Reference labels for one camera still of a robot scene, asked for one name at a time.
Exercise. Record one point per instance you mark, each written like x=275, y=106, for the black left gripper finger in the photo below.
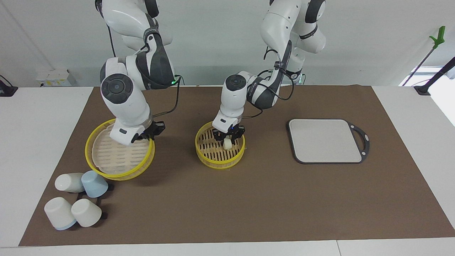
x=239, y=134
x=217, y=136

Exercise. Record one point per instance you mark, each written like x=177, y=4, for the black camera stand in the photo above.
x=435, y=76

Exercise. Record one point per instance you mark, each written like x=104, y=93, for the white cardboard box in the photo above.
x=55, y=77

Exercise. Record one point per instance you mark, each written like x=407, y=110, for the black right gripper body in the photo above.
x=146, y=132

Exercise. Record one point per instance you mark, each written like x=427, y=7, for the white plastic cup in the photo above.
x=87, y=213
x=69, y=182
x=58, y=213

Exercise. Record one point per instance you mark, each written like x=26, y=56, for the black cup rack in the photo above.
x=103, y=215

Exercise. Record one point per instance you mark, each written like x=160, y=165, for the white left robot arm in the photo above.
x=277, y=42

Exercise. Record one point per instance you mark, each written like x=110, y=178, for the brown table mat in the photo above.
x=249, y=199

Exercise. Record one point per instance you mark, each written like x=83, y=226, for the light blue plastic cup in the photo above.
x=94, y=183

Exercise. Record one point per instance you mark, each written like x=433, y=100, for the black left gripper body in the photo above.
x=229, y=129

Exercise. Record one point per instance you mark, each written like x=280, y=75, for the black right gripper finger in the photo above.
x=160, y=128

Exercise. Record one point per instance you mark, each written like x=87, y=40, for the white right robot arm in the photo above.
x=124, y=92

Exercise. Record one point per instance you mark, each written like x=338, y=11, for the yellow bamboo steamer basket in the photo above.
x=213, y=156

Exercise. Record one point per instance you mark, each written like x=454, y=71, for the green tipped pole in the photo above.
x=426, y=57

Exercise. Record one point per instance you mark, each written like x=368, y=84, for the white steamed bun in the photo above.
x=227, y=143

